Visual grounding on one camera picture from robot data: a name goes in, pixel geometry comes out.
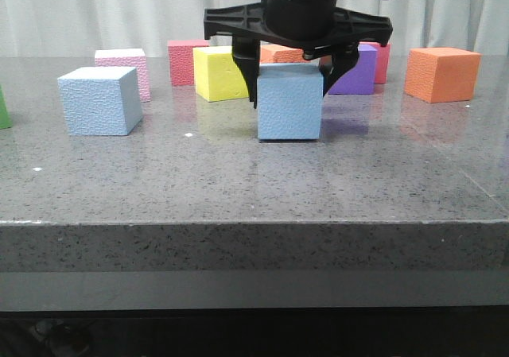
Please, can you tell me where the green foam block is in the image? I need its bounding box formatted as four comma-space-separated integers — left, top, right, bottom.
0, 87, 12, 130

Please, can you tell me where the yellow foam block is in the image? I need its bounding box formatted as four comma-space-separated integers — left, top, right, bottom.
193, 46, 248, 102

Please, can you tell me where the red foam block left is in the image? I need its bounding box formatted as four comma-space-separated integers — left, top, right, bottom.
167, 39, 209, 86

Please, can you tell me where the light blue foam block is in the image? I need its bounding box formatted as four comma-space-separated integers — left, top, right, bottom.
57, 66, 142, 136
257, 63, 323, 140

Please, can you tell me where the orange foam block right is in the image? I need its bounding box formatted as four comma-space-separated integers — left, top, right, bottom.
404, 47, 482, 103

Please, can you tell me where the orange foam block dented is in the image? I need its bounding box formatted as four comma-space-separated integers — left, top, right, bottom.
260, 44, 330, 64

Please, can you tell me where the purple foam block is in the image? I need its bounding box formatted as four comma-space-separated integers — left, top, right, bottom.
328, 44, 377, 95

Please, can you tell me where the red foam block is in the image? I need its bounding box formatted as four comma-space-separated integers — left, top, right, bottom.
361, 41, 391, 84
167, 39, 209, 86

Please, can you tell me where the grey curtain backdrop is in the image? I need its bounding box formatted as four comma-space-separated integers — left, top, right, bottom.
1, 0, 508, 57

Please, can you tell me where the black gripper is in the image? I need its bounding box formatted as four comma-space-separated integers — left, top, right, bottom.
204, 0, 393, 109

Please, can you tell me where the pink foam block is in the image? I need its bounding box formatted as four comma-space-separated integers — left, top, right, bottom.
95, 49, 151, 102

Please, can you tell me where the red foam block right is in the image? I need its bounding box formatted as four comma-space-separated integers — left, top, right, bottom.
361, 41, 391, 84

